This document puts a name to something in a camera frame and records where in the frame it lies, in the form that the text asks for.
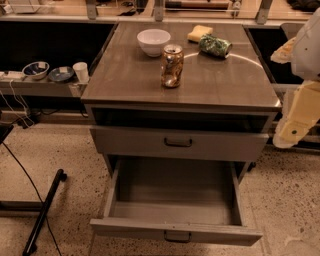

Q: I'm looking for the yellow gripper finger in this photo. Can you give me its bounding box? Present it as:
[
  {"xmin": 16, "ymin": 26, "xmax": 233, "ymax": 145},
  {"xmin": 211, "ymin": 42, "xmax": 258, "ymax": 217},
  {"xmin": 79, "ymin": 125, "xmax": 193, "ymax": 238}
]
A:
[
  {"xmin": 273, "ymin": 81, "xmax": 320, "ymax": 148},
  {"xmin": 270, "ymin": 37, "xmax": 296, "ymax": 64}
]

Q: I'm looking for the orange soda can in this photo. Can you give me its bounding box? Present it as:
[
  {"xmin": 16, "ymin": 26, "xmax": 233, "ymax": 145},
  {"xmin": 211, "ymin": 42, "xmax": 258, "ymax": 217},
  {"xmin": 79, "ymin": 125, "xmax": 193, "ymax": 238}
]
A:
[{"xmin": 161, "ymin": 44, "xmax": 184, "ymax": 88}]

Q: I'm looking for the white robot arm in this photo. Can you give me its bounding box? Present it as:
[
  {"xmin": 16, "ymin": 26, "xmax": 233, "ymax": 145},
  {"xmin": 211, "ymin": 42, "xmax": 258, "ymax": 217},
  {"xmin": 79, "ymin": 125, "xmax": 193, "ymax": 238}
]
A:
[{"xmin": 270, "ymin": 8, "xmax": 320, "ymax": 148}]

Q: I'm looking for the grey drawer cabinet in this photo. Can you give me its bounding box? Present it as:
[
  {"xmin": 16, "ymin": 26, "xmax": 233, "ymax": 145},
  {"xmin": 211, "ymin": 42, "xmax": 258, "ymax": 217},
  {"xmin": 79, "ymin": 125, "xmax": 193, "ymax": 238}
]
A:
[{"xmin": 80, "ymin": 21, "xmax": 283, "ymax": 168}]

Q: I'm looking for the open lower drawer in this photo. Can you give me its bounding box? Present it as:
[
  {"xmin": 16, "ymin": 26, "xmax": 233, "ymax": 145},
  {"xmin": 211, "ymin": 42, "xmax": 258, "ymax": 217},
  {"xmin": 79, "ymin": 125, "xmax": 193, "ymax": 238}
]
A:
[{"xmin": 90, "ymin": 157, "xmax": 262, "ymax": 246}]

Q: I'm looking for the closed upper drawer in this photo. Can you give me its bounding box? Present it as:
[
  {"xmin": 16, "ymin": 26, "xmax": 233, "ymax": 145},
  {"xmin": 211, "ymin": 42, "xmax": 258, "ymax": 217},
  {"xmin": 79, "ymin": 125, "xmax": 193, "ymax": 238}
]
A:
[{"xmin": 90, "ymin": 126, "xmax": 268, "ymax": 162}]

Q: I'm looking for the green crumpled chip bag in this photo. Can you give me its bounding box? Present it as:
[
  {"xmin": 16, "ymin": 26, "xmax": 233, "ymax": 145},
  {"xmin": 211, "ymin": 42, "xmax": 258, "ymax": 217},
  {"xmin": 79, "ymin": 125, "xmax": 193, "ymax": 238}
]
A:
[{"xmin": 199, "ymin": 34, "xmax": 232, "ymax": 59}]

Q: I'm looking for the yellow sponge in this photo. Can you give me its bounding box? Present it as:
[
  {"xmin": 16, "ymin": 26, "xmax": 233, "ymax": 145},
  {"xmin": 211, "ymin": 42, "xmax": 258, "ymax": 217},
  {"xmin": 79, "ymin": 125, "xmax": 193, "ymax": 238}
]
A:
[{"xmin": 187, "ymin": 25, "xmax": 213, "ymax": 43}]

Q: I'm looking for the white paper cup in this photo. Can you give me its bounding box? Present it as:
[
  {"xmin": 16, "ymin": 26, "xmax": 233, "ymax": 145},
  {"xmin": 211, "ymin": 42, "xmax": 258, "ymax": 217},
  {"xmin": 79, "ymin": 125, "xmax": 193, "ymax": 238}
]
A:
[{"xmin": 73, "ymin": 62, "xmax": 89, "ymax": 83}]

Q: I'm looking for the dark blue bowl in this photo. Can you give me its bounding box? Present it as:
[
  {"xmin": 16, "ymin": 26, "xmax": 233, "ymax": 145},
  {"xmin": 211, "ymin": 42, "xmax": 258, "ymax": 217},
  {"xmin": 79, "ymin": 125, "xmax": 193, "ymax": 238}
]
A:
[{"xmin": 48, "ymin": 66, "xmax": 74, "ymax": 82}]

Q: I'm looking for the white and blue bowl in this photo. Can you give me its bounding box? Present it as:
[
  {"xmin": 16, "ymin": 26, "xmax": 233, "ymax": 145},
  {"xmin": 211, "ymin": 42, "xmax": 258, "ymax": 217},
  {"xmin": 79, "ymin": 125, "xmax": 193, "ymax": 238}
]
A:
[{"xmin": 22, "ymin": 61, "xmax": 50, "ymax": 80}]

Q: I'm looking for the white power strip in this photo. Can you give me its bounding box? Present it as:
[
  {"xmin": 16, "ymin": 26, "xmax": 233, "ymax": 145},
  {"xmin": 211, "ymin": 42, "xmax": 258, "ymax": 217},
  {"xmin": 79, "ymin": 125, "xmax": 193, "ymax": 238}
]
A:
[{"xmin": 0, "ymin": 71, "xmax": 24, "ymax": 80}]

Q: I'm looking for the black stand leg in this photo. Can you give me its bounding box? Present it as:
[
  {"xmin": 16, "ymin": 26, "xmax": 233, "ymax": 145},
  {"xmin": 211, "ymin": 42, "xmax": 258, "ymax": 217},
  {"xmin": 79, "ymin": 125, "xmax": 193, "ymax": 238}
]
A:
[{"xmin": 0, "ymin": 169, "xmax": 67, "ymax": 256}]

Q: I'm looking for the white cable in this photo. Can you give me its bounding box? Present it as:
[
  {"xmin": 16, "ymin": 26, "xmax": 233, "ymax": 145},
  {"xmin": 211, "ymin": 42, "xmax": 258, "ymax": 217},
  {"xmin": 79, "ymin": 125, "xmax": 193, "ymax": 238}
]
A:
[{"xmin": 0, "ymin": 79, "xmax": 35, "ymax": 129}]

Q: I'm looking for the black floor cable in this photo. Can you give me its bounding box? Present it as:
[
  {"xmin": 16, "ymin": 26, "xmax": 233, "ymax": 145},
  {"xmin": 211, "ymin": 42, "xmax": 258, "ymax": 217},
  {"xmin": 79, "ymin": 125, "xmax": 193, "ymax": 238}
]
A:
[{"xmin": 0, "ymin": 141, "xmax": 63, "ymax": 256}]

